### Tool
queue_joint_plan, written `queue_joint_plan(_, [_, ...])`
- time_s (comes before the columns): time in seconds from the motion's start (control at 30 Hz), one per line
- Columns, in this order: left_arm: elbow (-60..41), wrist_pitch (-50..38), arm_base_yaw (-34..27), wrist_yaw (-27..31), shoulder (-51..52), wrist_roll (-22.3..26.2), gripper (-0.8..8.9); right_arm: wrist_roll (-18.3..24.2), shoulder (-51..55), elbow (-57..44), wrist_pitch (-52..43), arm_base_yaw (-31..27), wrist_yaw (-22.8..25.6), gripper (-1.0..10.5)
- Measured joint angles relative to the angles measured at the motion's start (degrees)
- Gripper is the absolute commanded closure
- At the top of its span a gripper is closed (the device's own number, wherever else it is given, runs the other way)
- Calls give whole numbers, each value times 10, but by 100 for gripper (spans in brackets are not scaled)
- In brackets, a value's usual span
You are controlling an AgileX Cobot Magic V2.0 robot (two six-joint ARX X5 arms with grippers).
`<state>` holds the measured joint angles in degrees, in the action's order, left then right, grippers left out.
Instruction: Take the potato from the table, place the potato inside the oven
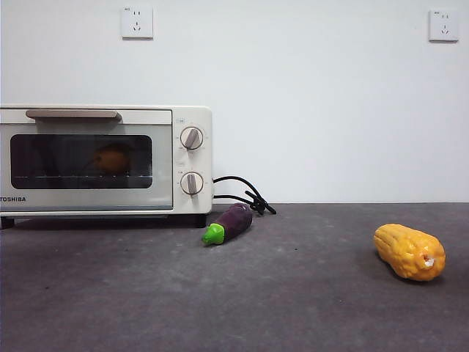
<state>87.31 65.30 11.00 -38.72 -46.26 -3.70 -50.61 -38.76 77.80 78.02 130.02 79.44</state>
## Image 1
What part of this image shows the purple toy eggplant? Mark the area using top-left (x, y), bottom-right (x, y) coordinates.
top-left (201, 202), bottom-right (254, 247)

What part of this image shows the cream toaster oven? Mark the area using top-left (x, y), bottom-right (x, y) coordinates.
top-left (0, 105), bottom-right (213, 229)

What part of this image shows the metal wire oven rack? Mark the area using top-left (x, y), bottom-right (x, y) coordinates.
top-left (12, 175), bottom-right (153, 180)

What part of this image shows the oven knob with short tick scale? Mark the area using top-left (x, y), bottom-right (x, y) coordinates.
top-left (180, 171), bottom-right (204, 199)

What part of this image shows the oven knob with long tick scale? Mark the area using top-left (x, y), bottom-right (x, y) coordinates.
top-left (180, 126), bottom-right (204, 151)

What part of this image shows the white wall socket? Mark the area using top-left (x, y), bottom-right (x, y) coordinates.
top-left (428, 10), bottom-right (459, 43)
top-left (122, 6), bottom-right (154, 40)

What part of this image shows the glass oven door with handle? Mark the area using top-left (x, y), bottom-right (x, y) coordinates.
top-left (0, 108), bottom-right (174, 213)

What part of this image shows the yellow toy corn cob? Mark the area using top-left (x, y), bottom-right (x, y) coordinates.
top-left (373, 223), bottom-right (447, 283)

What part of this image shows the brown toy potato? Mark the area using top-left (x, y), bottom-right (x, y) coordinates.
top-left (91, 142), bottom-right (130, 174)

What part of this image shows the black oven power cable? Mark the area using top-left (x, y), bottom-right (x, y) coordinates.
top-left (212, 175), bottom-right (277, 216)

